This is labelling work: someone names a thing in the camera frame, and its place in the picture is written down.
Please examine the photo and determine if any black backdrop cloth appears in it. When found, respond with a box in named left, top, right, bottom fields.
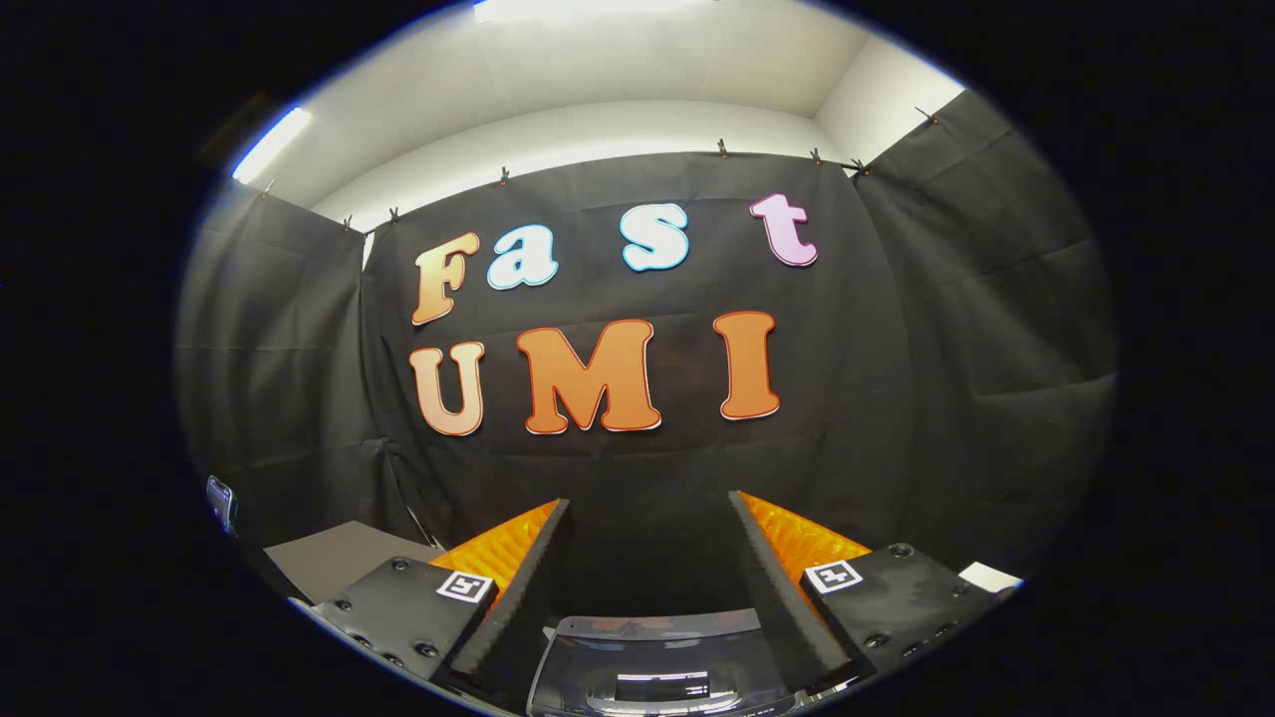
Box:
left=177, top=90, right=1119, bottom=618

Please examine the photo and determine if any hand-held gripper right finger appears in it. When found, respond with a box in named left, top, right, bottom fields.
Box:
left=727, top=490, right=1019, bottom=696

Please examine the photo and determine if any long ceiling light strip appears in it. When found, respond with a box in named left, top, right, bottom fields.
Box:
left=231, top=107, right=314, bottom=185

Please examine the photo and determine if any row of cloth clips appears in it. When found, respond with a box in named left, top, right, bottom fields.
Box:
left=259, top=105, right=942, bottom=232

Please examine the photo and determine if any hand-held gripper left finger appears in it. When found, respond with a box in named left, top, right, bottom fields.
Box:
left=304, top=498, right=572, bottom=698

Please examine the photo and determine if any ceiling light panel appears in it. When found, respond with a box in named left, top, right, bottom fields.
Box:
left=473, top=0, right=718, bottom=23

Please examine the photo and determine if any grey flat box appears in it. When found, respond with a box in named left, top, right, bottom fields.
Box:
left=264, top=520, right=444, bottom=605

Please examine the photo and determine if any white sheet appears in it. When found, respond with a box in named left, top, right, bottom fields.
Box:
left=958, top=562, right=1025, bottom=595

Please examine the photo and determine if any smartphone with blue screen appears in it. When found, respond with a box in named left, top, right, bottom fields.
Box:
left=206, top=475, right=238, bottom=536

